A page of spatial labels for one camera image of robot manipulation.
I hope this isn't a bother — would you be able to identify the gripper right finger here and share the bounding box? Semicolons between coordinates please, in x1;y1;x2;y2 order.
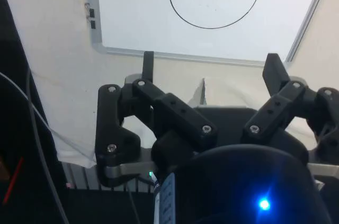
241;52;339;168

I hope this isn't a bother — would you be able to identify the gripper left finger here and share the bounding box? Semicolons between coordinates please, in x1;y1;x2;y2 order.
94;51;218;188

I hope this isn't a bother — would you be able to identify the thin red strip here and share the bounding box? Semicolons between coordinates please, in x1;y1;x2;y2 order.
3;157;25;205

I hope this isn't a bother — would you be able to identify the flat whiteboard with silver frame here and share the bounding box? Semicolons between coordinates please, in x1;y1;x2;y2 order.
84;0;334;68

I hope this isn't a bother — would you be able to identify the grey cable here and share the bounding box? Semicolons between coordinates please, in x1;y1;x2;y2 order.
25;69;68;224

